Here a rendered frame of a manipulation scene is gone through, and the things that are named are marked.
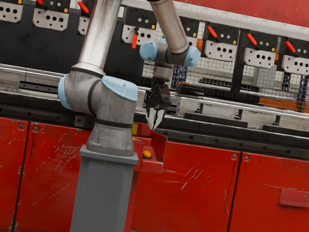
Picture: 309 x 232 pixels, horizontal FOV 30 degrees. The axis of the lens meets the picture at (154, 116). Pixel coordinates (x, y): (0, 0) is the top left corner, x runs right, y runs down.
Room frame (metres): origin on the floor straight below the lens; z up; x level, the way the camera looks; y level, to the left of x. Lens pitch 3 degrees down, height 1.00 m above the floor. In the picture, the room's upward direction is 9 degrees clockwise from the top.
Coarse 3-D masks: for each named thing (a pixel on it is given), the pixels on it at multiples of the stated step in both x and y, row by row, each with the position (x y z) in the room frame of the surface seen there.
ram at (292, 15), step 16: (128, 0) 2.63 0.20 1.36; (176, 0) 2.68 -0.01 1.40; (192, 0) 2.69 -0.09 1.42; (208, 0) 2.71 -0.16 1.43; (224, 0) 2.73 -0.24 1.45; (240, 0) 2.75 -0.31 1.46; (256, 0) 2.76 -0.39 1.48; (272, 0) 2.78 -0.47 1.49; (288, 0) 2.80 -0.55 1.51; (304, 0) 2.82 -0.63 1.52; (192, 16) 2.70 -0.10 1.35; (208, 16) 2.71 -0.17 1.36; (256, 16) 2.77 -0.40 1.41; (272, 16) 2.79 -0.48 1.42; (288, 16) 2.80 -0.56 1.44; (304, 16) 2.82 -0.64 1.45; (272, 32) 2.79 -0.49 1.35; (288, 32) 2.81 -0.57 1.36
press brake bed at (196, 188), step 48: (0, 144) 2.42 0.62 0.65; (48, 144) 2.46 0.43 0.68; (144, 144) 2.56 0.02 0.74; (192, 144) 2.62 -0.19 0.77; (240, 144) 2.67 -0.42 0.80; (0, 192) 2.42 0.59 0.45; (48, 192) 2.47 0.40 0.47; (144, 192) 2.56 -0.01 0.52; (192, 192) 2.61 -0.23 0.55; (240, 192) 2.67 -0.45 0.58
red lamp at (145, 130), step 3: (144, 126) 2.41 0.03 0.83; (147, 126) 2.41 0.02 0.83; (141, 129) 2.40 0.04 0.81; (144, 129) 2.41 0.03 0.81; (147, 129) 2.41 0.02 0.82; (150, 129) 2.42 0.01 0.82; (141, 132) 2.40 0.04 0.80; (144, 132) 2.41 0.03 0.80; (147, 132) 2.41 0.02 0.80; (150, 132) 2.42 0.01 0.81; (144, 135) 2.41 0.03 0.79; (147, 135) 2.42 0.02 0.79
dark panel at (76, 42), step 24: (24, 0) 3.05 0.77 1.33; (0, 24) 3.03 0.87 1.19; (24, 24) 3.06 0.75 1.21; (72, 24) 3.11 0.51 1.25; (120, 24) 3.17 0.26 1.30; (0, 48) 3.03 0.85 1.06; (24, 48) 3.06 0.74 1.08; (48, 48) 3.09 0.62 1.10; (72, 48) 3.12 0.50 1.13; (120, 48) 3.18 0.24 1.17; (120, 72) 3.18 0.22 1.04
